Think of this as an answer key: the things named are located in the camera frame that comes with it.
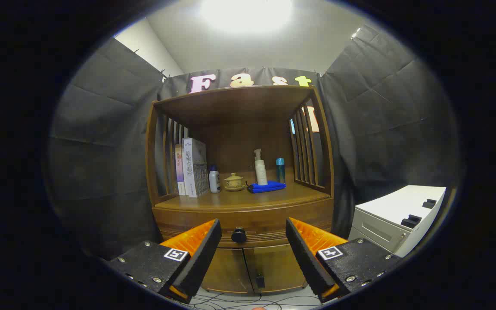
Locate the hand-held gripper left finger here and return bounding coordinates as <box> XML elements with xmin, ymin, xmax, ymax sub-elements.
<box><xmin>108</xmin><ymin>218</ymin><xmax>223</xmax><ymax>304</ymax></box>

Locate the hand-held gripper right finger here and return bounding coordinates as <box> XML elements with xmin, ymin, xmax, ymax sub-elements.
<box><xmin>285</xmin><ymin>217</ymin><xmax>403</xmax><ymax>303</ymax></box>

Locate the brown wooden drawer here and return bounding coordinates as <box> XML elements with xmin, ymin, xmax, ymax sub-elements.
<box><xmin>152</xmin><ymin>199</ymin><xmax>335</xmax><ymax>249</ymax></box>

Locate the wooden cabinet door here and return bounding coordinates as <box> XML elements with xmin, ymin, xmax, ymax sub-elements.
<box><xmin>201</xmin><ymin>246</ymin><xmax>255</xmax><ymax>294</ymax></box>
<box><xmin>243</xmin><ymin>243</ymin><xmax>309</xmax><ymax>293</ymax></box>

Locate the wooden countertop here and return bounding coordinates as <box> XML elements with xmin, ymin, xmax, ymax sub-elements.
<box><xmin>155</xmin><ymin>170</ymin><xmax>331</xmax><ymax>211</ymax></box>

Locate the white drawer cabinet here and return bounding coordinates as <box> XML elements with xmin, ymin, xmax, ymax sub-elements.
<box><xmin>348</xmin><ymin>185</ymin><xmax>446</xmax><ymax>258</ymax></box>

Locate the brown wooden cabinet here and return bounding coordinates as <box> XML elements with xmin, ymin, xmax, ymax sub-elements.
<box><xmin>145</xmin><ymin>85</ymin><xmax>335</xmax><ymax>295</ymax></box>

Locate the blue folded cloth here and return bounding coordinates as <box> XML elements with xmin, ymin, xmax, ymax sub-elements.
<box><xmin>246</xmin><ymin>180</ymin><xmax>286</xmax><ymax>194</ymax></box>

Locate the white bottle blue cap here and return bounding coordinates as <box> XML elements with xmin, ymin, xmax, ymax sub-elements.
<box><xmin>209</xmin><ymin>165</ymin><xmax>221</xmax><ymax>194</ymax></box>

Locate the yellow lidded teacup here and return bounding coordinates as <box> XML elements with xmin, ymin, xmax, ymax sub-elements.
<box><xmin>223</xmin><ymin>173</ymin><xmax>245</xmax><ymax>192</ymax></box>

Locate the thin purple white book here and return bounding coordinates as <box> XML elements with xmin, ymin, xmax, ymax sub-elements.
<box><xmin>174</xmin><ymin>144</ymin><xmax>186</xmax><ymax>196</ymax></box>

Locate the thick white book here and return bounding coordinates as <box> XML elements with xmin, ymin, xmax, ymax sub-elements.
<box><xmin>182</xmin><ymin>137</ymin><xmax>209</xmax><ymax>198</ymax></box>

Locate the white pump bottle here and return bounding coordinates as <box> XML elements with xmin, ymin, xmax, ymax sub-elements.
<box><xmin>254</xmin><ymin>149</ymin><xmax>268</xmax><ymax>186</ymax></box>

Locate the black floor cable tangle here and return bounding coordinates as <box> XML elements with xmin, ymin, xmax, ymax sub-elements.
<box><xmin>188</xmin><ymin>291</ymin><xmax>324</xmax><ymax>310</ymax></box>

